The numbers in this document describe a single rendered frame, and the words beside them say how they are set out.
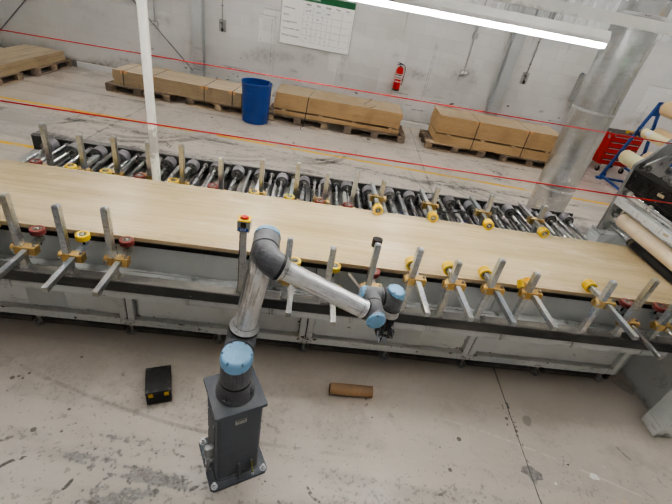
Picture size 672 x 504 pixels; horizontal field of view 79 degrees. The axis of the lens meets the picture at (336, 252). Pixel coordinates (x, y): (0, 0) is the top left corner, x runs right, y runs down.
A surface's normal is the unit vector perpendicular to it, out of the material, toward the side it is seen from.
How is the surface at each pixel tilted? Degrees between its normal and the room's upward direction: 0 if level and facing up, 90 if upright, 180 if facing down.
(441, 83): 90
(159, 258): 90
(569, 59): 90
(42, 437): 0
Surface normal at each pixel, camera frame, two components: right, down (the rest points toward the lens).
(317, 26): -0.05, 0.55
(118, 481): 0.16, -0.82
